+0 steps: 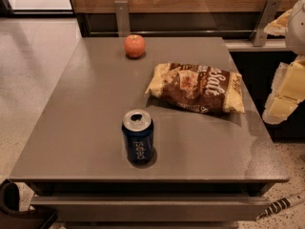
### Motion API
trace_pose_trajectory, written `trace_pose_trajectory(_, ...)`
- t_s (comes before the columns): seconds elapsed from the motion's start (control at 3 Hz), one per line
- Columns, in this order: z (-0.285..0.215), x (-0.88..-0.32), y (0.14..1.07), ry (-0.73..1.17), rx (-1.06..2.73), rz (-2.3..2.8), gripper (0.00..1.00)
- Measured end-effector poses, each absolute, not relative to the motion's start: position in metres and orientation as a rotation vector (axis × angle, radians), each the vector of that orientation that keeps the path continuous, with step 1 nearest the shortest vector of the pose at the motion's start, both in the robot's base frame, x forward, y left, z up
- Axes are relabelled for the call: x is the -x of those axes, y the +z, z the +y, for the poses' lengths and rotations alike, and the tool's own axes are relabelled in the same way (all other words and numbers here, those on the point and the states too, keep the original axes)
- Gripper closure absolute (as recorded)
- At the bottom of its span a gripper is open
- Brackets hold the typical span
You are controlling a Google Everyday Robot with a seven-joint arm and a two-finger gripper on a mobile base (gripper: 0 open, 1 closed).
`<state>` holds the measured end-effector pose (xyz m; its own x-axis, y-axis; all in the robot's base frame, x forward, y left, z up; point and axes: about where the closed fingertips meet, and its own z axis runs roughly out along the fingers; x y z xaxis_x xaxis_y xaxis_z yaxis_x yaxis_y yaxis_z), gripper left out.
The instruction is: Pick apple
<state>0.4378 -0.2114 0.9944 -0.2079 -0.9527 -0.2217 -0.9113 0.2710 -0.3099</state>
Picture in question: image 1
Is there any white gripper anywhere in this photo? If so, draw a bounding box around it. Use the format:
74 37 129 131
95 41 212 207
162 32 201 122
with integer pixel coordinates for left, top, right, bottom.
262 0 305 125

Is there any red apple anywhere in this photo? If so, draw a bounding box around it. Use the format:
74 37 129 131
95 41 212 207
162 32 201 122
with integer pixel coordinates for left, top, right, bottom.
124 34 145 58

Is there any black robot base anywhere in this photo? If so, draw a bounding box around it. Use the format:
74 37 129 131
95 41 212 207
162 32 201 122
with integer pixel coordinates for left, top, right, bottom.
0 179 57 229

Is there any brown chip bag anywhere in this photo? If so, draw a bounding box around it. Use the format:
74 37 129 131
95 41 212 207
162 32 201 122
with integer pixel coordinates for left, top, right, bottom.
146 63 244 114

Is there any blue pepsi can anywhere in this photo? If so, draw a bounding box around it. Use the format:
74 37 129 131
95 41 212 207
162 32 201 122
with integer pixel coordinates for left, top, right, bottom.
122 109 154 165

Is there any grey table drawer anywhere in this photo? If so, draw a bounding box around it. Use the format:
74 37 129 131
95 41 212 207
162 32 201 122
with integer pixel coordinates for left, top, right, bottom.
31 197 269 222

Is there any right metal bracket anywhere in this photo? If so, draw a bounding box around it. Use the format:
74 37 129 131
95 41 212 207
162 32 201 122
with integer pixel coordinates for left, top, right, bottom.
250 0 282 47

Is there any metal bracket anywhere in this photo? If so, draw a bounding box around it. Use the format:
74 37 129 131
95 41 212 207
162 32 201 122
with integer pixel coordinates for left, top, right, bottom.
114 0 131 37
250 0 282 47

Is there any wooden wall counter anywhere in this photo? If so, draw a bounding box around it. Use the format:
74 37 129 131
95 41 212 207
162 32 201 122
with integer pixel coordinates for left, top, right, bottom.
70 0 298 52

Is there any striped cable on floor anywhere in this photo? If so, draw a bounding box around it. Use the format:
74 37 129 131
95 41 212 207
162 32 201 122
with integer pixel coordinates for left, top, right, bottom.
255 191 305 221

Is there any left metal bracket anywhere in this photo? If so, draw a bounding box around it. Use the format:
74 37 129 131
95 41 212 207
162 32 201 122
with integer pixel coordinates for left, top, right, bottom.
114 0 131 37

